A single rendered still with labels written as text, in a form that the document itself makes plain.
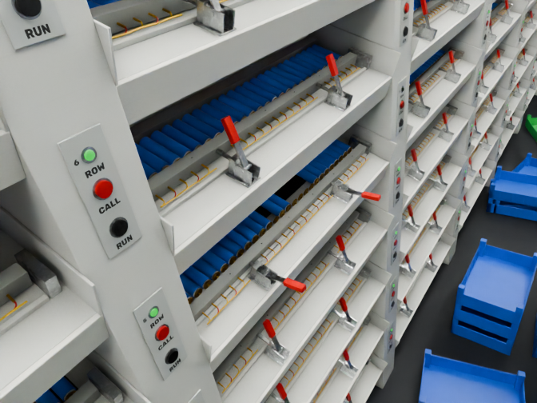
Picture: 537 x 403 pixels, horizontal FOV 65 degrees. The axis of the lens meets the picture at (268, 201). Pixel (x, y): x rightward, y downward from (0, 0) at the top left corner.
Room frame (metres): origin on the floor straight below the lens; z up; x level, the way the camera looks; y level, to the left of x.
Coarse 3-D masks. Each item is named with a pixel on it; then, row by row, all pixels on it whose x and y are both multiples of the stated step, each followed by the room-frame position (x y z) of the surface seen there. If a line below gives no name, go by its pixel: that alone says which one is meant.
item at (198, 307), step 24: (360, 144) 0.85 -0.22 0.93; (336, 168) 0.76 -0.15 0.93; (312, 192) 0.68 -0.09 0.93; (288, 216) 0.62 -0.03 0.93; (312, 216) 0.64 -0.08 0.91; (264, 240) 0.56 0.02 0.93; (288, 240) 0.58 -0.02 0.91; (240, 264) 0.51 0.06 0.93; (216, 288) 0.47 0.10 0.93; (192, 312) 0.43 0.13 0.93
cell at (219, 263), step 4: (208, 252) 0.54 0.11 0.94; (204, 256) 0.53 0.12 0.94; (208, 256) 0.53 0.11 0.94; (212, 256) 0.53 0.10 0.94; (216, 256) 0.53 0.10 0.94; (204, 260) 0.53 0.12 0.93; (208, 260) 0.53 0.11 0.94; (212, 260) 0.52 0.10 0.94; (216, 260) 0.52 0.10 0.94; (220, 260) 0.52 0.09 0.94; (212, 264) 0.52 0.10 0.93; (216, 264) 0.52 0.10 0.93; (220, 264) 0.52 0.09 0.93; (224, 264) 0.52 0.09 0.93; (216, 268) 0.52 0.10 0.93; (220, 268) 0.51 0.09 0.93
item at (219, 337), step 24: (384, 144) 0.83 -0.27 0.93; (360, 168) 0.80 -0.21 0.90; (384, 168) 0.81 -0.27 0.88; (336, 216) 0.65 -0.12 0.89; (312, 240) 0.59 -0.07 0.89; (264, 264) 0.54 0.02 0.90; (288, 264) 0.54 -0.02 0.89; (240, 288) 0.49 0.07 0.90; (216, 312) 0.45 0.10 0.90; (240, 312) 0.45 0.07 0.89; (264, 312) 0.48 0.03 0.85; (216, 336) 0.41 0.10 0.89; (240, 336) 0.43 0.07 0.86; (216, 360) 0.38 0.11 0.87
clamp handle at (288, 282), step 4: (268, 272) 0.50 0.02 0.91; (268, 276) 0.49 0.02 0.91; (272, 276) 0.49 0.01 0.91; (276, 276) 0.49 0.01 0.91; (276, 280) 0.48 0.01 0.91; (280, 280) 0.48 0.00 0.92; (284, 280) 0.47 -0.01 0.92; (288, 280) 0.47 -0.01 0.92; (292, 280) 0.47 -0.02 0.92; (284, 284) 0.47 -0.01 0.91; (288, 284) 0.46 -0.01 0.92; (292, 284) 0.46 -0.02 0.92; (296, 284) 0.46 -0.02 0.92; (300, 284) 0.46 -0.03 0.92; (292, 288) 0.46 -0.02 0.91; (296, 288) 0.45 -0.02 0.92; (300, 288) 0.45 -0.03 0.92; (304, 288) 0.45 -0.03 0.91; (300, 292) 0.45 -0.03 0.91
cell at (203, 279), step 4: (188, 268) 0.51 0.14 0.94; (192, 268) 0.51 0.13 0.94; (184, 272) 0.50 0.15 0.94; (188, 272) 0.50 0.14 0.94; (192, 272) 0.50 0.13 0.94; (196, 272) 0.50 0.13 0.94; (200, 272) 0.50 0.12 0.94; (188, 276) 0.50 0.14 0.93; (192, 276) 0.49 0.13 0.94; (196, 276) 0.49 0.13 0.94; (200, 276) 0.49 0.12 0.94; (204, 276) 0.49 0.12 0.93; (192, 280) 0.49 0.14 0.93; (196, 280) 0.49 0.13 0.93; (200, 280) 0.49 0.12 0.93; (204, 280) 0.49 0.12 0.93; (208, 280) 0.49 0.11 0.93; (200, 284) 0.48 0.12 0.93; (204, 284) 0.48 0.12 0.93
